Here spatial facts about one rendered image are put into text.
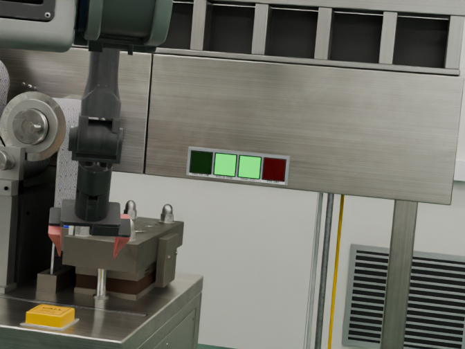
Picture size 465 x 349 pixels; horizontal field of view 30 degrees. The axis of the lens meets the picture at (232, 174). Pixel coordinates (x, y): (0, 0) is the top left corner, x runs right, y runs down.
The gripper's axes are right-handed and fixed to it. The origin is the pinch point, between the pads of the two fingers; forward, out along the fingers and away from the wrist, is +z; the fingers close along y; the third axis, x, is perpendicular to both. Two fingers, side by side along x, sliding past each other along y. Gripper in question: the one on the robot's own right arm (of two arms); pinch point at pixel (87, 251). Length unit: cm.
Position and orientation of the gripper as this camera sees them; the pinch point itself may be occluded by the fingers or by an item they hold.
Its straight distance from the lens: 159.1
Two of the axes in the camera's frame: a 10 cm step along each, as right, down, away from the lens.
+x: 1.2, 5.7, -8.1
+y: -9.8, -0.7, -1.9
